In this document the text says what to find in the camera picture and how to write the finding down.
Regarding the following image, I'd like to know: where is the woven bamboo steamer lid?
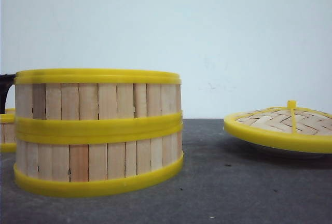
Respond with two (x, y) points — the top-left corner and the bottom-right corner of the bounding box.
(224, 100), (331, 154)

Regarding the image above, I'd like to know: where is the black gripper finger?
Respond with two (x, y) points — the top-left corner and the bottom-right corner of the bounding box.
(0, 74), (16, 114)

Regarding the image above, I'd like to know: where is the bamboo steamer basket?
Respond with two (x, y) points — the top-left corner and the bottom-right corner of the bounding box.
(1, 108), (17, 153)
(13, 145), (184, 198)
(15, 68), (183, 145)

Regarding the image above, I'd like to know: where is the white plate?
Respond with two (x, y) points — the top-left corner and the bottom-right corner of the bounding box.
(250, 144), (331, 160)

